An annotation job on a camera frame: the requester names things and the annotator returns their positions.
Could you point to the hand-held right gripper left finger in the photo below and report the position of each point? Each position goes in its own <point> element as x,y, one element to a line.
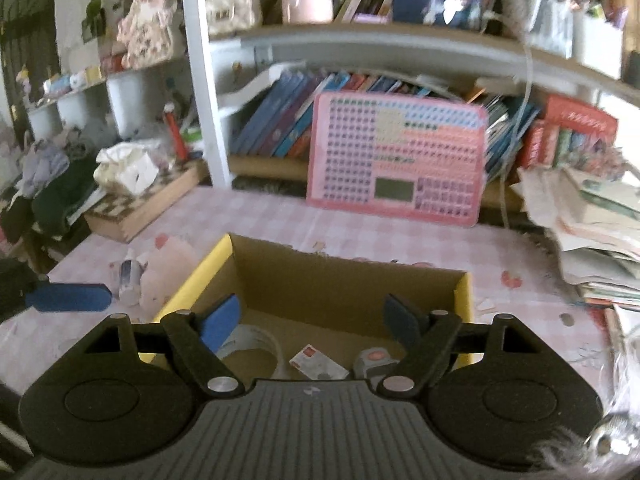
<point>220,322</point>

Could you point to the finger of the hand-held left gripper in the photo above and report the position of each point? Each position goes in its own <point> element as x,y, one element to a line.
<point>67,297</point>

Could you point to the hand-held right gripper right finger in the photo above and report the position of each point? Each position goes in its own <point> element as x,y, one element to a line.
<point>400,320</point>

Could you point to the clear tape roll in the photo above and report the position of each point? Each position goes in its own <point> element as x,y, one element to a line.
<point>250,332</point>

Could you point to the white charger cube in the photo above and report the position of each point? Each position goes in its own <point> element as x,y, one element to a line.
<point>372,360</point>

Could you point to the dark spray bottle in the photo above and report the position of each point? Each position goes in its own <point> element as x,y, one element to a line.
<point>129,277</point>

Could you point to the yellow cardboard box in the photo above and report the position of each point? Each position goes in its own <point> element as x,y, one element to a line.
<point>340,290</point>

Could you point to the pink plush pig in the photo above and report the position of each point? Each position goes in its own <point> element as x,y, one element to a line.
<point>165,275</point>

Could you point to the small white red-label box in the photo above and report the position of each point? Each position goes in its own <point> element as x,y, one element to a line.
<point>315,362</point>

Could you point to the dark green cloth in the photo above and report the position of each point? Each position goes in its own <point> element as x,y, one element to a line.
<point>65,200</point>

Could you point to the lavender cloth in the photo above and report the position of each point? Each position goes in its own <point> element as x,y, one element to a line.
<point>42,167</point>

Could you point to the wooden chessboard box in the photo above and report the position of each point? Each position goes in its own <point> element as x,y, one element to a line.
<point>145,200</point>

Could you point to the crumpled white plastic bag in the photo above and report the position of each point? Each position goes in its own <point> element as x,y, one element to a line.
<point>127,170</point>

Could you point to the pink learning board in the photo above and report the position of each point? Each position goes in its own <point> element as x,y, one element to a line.
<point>395,160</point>

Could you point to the green and white box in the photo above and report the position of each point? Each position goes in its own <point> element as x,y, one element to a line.
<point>192,137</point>

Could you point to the red and white tube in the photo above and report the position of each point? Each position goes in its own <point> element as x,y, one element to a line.
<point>176,132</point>

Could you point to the row of blue books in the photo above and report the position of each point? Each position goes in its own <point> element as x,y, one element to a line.
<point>280,120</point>

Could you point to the stack of papers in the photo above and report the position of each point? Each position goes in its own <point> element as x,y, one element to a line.
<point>590,220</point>

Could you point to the white shelf unit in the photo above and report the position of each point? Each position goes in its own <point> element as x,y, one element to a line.
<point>200,85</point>

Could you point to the red box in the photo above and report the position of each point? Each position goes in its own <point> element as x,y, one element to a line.
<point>575,115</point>

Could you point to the floral fabric doll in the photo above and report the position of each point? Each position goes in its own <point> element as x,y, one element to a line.
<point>147,30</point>

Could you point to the green plant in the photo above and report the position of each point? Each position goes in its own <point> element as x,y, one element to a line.
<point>102,10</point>

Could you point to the white quilted handbag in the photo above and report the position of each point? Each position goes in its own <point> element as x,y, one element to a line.
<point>229,7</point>

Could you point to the white pen holder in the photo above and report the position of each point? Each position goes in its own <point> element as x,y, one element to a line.
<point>552,27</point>
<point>597,45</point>

